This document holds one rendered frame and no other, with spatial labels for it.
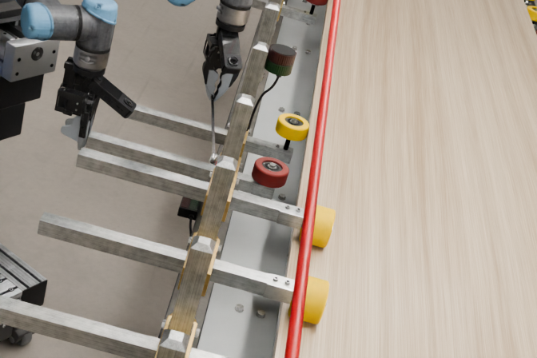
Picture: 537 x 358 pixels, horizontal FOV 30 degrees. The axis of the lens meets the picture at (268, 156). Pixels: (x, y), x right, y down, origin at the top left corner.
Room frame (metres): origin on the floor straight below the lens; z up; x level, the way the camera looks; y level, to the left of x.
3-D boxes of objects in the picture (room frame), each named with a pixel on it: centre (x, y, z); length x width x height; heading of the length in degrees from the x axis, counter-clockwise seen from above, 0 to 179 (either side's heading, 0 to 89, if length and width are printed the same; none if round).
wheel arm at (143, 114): (2.21, 0.16, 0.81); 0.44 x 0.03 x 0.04; 92
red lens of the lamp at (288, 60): (2.00, 0.04, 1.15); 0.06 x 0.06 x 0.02
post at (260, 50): (2.00, 0.08, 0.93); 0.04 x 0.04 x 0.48; 2
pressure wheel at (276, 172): (1.97, -0.01, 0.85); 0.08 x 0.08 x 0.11
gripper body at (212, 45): (2.24, 0.18, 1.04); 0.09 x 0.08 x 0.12; 22
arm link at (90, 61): (1.95, 0.43, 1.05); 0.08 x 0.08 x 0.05
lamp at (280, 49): (2.00, 0.04, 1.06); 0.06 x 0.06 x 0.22; 2
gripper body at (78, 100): (1.95, 0.44, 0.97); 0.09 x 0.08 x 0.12; 92
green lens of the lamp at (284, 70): (2.00, 0.04, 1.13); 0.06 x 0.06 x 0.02
